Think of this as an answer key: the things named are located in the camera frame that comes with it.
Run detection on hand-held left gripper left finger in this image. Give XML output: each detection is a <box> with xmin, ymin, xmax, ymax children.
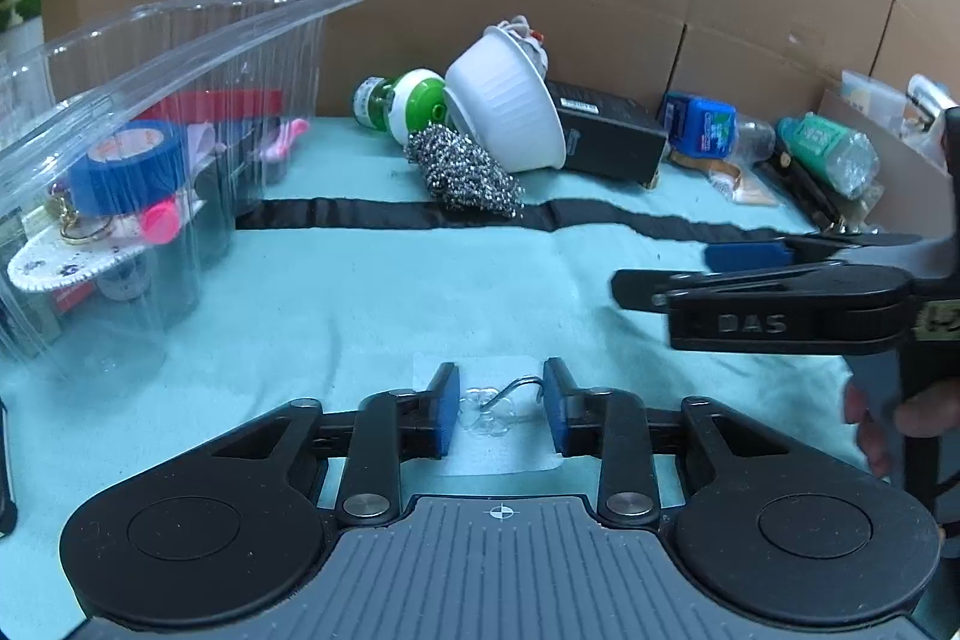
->
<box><xmin>210</xmin><ymin>361</ymin><xmax>461</xmax><ymax>530</ymax></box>

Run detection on teal table cloth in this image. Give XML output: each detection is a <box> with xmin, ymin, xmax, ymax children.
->
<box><xmin>0</xmin><ymin>113</ymin><xmax>960</xmax><ymax>640</ymax></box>

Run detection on clear bottle green label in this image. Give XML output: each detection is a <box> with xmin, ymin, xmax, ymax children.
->
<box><xmin>775</xmin><ymin>112</ymin><xmax>881</xmax><ymax>199</ymax></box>

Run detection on gold keyring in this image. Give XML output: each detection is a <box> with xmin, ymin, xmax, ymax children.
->
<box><xmin>43</xmin><ymin>181</ymin><xmax>115</xmax><ymax>245</ymax></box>

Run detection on black cloth strip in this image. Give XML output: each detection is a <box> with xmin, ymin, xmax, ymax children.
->
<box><xmin>235</xmin><ymin>196</ymin><xmax>827</xmax><ymax>245</ymax></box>

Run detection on red flat box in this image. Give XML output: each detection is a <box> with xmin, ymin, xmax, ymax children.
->
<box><xmin>133</xmin><ymin>87</ymin><xmax>286</xmax><ymax>125</ymax></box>

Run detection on clear adhesive hook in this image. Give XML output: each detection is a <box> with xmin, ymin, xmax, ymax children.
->
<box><xmin>411</xmin><ymin>353</ymin><xmax>565</xmax><ymax>479</ymax></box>

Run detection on green and white bottle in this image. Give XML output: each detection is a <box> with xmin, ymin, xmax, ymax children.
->
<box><xmin>351</xmin><ymin>68</ymin><xmax>452</xmax><ymax>140</ymax></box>

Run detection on beige paper packet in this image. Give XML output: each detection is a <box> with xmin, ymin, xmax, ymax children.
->
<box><xmin>670</xmin><ymin>148</ymin><xmax>782</xmax><ymax>209</ymax></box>

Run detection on blue labelled plastic bottle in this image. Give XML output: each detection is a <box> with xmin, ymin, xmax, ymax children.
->
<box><xmin>663</xmin><ymin>90</ymin><xmax>739</xmax><ymax>159</ymax></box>

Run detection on clear plastic container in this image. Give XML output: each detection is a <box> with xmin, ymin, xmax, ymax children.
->
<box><xmin>0</xmin><ymin>0</ymin><xmax>366</xmax><ymax>380</ymax></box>

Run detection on small cardboard box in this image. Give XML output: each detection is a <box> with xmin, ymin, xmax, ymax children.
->
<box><xmin>816</xmin><ymin>85</ymin><xmax>960</xmax><ymax>238</ymax></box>

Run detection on clear plastic bag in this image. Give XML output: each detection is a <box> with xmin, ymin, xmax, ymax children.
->
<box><xmin>838</xmin><ymin>68</ymin><xmax>960</xmax><ymax>133</ymax></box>

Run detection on pink plastic clip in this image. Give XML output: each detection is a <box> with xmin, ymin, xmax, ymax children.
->
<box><xmin>261</xmin><ymin>117</ymin><xmax>311</xmax><ymax>163</ymax></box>

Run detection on small clear plastic bottle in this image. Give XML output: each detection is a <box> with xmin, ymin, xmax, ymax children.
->
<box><xmin>735</xmin><ymin>116</ymin><xmax>778</xmax><ymax>163</ymax></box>

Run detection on stacked cardboard boxes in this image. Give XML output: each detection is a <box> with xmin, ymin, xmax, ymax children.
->
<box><xmin>870</xmin><ymin>0</ymin><xmax>960</xmax><ymax>112</ymax></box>

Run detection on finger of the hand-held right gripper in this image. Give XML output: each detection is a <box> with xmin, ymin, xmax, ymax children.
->
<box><xmin>703</xmin><ymin>232</ymin><xmax>928</xmax><ymax>275</ymax></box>
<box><xmin>610</xmin><ymin>263</ymin><xmax>912</xmax><ymax>313</ymax></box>

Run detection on person's right hand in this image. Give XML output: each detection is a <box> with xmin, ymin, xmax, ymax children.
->
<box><xmin>843</xmin><ymin>379</ymin><xmax>960</xmax><ymax>479</ymax></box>

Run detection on blue tape roll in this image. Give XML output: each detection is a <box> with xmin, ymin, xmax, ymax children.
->
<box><xmin>69</xmin><ymin>119</ymin><xmax>188</xmax><ymax>217</ymax></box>

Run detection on pink marker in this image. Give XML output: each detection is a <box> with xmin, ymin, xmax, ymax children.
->
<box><xmin>141</xmin><ymin>197</ymin><xmax>182</xmax><ymax>247</ymax></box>

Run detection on white speckled round pad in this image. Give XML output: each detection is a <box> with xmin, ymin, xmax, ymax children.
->
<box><xmin>6</xmin><ymin>211</ymin><xmax>208</xmax><ymax>296</ymax></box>

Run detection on white ribbed bowl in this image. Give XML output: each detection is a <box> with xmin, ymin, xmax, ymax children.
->
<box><xmin>441</xmin><ymin>23</ymin><xmax>568</xmax><ymax>173</ymax></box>

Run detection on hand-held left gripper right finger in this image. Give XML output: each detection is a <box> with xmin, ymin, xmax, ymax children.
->
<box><xmin>541</xmin><ymin>356</ymin><xmax>797</xmax><ymax>530</ymax></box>

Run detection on steel wool scrubber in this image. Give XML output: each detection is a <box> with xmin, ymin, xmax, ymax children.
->
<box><xmin>403</xmin><ymin>121</ymin><xmax>527</xmax><ymax>221</ymax></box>

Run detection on black rectangular box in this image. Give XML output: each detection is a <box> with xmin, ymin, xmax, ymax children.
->
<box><xmin>545</xmin><ymin>79</ymin><xmax>670</xmax><ymax>187</ymax></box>

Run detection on long black case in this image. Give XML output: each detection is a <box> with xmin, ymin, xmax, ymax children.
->
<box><xmin>753</xmin><ymin>148</ymin><xmax>887</xmax><ymax>238</ymax></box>

